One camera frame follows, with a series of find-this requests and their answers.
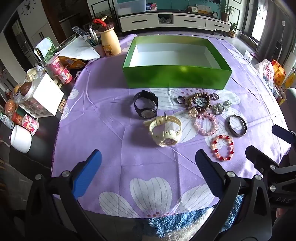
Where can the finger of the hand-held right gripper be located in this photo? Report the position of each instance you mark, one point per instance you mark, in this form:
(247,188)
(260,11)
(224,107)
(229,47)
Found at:
(281,132)
(256,156)

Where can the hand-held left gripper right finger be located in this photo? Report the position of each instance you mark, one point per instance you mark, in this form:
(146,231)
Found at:
(209,176)

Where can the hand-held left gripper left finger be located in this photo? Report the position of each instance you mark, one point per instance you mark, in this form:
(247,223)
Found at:
(87,173)

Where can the cream wrist watch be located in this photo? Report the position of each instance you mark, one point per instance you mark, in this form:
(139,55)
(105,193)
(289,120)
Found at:
(166,136)

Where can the gold flower brooch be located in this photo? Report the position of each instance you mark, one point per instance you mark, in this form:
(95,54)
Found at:
(193,112)

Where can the black wrist watch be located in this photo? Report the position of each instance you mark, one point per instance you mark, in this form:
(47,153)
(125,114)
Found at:
(152,102)

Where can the green cardboard box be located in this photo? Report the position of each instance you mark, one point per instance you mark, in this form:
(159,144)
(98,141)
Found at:
(175,74)

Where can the purple floral cloth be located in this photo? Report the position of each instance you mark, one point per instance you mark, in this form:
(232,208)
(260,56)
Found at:
(111,139)

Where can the blue fluffy cloth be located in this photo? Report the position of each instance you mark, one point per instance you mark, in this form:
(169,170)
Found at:
(175,222)

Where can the orange paper bag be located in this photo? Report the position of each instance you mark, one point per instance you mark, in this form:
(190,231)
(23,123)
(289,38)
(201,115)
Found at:
(278,73)

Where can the silver brooch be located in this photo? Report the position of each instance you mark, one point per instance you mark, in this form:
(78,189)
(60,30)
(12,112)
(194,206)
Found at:
(220,107)

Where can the white plastic bag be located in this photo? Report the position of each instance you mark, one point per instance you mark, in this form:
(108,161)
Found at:
(266,71)

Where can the small dark flower brooch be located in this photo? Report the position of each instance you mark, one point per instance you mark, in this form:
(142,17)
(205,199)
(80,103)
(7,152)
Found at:
(214,96)

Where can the dark flower pendant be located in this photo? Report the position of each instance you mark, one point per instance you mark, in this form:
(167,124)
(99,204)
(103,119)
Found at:
(200,102)

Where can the pink yogurt cup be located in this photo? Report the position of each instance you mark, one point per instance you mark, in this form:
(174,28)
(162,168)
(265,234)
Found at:
(64,76)
(30,124)

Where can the white box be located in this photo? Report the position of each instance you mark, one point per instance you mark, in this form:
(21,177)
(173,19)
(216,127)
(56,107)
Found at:
(46,92)

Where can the brown round ball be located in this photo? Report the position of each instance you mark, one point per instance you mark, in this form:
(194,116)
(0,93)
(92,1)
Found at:
(25,88)

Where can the orange snack bag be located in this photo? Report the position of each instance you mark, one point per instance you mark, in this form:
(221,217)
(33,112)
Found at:
(71,62)

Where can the pink cans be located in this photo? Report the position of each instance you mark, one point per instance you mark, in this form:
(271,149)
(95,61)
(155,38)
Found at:
(55,64)

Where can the small potted plant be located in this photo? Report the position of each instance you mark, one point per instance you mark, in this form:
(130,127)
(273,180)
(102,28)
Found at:
(233,29)

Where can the white paper sheet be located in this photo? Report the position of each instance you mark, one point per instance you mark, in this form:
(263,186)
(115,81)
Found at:
(78,49)

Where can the pink pen holder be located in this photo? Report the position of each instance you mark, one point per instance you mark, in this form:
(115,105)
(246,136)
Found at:
(98,49)

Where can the yellow bear bottle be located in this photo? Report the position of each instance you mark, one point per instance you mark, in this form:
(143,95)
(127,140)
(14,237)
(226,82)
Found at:
(109,44)

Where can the green and white packet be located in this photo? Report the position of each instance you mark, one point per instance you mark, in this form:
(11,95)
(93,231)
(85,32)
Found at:
(47,47)

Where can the tall potted plant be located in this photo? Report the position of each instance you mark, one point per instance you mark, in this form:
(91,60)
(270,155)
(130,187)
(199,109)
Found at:
(225,11)

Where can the bunch of pencils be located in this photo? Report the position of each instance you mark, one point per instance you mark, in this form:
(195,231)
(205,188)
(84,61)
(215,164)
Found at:
(93,37)

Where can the yellow desk calendar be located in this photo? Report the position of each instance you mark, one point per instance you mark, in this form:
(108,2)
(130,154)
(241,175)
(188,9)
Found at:
(203,9)

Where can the red ribbon ornament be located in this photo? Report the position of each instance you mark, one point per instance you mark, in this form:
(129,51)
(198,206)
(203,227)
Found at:
(98,21)

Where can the white tv cabinet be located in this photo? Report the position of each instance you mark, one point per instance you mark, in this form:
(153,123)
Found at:
(143,23)

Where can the clear plastic storage box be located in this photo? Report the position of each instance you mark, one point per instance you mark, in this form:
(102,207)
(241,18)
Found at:
(129,8)

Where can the blue and red box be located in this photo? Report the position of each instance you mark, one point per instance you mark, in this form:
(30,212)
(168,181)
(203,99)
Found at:
(151,7)

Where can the black wall clock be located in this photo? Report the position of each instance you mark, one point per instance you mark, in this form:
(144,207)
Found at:
(26,4)

